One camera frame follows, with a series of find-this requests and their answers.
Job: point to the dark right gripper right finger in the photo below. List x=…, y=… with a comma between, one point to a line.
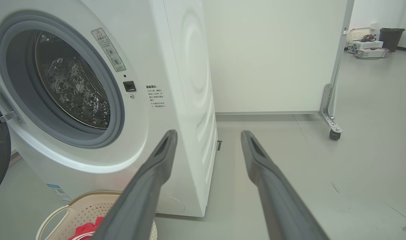
x=279, y=200

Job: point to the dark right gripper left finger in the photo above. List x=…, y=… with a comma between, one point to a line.
x=143, y=193

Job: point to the red and white garment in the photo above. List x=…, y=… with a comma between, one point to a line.
x=86, y=230

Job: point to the cream basket with brown rim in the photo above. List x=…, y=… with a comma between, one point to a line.
x=79, y=213

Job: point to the white front-load washing machine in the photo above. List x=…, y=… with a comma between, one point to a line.
x=176, y=66

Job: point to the white perforated basket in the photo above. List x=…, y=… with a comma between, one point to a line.
x=357, y=34

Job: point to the blue energy label sticker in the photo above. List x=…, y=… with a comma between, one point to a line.
x=58, y=192

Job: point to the black text sticker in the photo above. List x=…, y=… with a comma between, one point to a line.
x=155, y=96

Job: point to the white partition panel on casters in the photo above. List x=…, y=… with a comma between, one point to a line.
x=272, y=56

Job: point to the grey warning sticker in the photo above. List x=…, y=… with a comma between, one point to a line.
x=108, y=50

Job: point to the white vented electronics box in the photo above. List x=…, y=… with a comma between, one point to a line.
x=367, y=45

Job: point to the black trash bin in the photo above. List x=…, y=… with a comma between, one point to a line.
x=391, y=40

